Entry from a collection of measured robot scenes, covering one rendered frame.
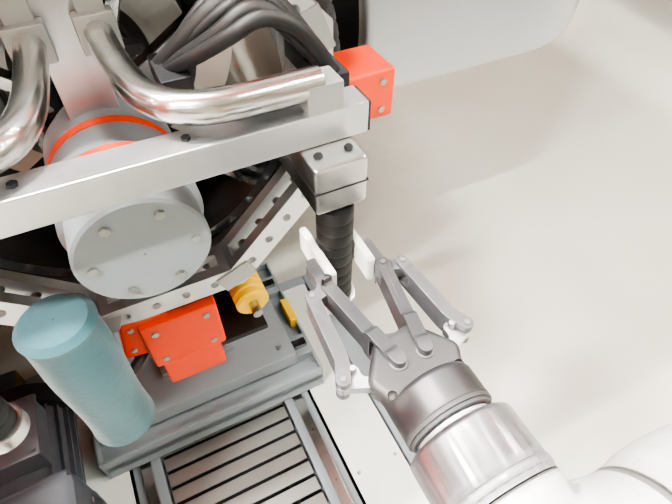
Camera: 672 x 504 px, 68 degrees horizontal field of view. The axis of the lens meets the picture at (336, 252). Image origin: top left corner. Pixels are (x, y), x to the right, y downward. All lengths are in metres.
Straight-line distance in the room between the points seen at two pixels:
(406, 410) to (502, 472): 0.08
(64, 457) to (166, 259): 0.56
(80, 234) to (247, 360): 0.72
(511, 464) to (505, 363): 1.10
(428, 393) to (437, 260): 1.26
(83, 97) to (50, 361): 0.28
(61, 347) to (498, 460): 0.45
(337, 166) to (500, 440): 0.23
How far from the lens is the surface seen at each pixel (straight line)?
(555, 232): 1.83
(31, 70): 0.47
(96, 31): 0.51
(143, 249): 0.50
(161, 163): 0.39
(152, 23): 0.83
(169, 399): 1.14
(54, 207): 0.40
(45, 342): 0.63
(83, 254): 0.50
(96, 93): 0.58
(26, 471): 0.99
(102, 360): 0.66
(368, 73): 0.67
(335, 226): 0.46
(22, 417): 0.56
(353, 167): 0.42
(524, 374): 1.46
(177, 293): 0.78
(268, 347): 1.16
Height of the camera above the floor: 1.20
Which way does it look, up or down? 48 degrees down
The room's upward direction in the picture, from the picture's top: straight up
